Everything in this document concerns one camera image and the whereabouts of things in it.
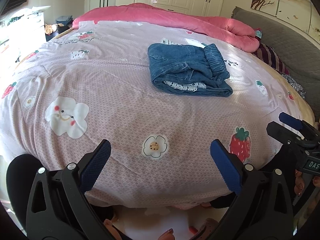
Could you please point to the person's foot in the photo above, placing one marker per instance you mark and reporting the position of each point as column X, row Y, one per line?
column 111, row 223
column 167, row 234

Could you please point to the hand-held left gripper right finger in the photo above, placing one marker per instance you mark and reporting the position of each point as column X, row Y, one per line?
column 225, row 165

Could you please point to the dark floral cloth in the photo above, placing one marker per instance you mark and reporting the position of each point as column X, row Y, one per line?
column 296, row 86

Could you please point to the person's right hand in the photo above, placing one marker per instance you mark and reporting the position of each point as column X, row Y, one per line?
column 301, row 182

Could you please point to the person's right foot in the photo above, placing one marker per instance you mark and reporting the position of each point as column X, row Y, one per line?
column 167, row 234

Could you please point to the purple striped pillow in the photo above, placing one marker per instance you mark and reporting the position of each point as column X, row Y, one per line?
column 271, row 57

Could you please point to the white drawer chest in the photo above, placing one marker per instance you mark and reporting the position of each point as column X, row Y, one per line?
column 30, row 30

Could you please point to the pink strawberry printed bed cover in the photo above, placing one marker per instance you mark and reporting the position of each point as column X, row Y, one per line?
column 125, row 105

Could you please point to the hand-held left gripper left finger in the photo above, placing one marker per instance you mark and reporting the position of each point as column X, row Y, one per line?
column 97, row 165

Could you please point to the stack of folded clothes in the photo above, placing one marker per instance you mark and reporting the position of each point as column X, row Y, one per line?
column 64, row 20

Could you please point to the blue denim pants lace hem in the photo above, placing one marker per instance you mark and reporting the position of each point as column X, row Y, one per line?
column 175, row 62

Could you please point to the beige bed sheet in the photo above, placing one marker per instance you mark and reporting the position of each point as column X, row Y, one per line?
column 300, row 105

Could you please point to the person's left foot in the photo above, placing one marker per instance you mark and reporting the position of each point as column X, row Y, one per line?
column 111, row 223

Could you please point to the pink quilt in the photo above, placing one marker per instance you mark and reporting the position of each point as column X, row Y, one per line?
column 162, row 17

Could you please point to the small teal pink cloth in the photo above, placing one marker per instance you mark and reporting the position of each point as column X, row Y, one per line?
column 258, row 33

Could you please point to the grey quilted headboard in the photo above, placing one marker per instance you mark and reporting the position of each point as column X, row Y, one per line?
column 287, row 45

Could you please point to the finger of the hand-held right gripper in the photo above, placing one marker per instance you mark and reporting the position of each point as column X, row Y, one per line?
column 290, row 120
column 282, row 131

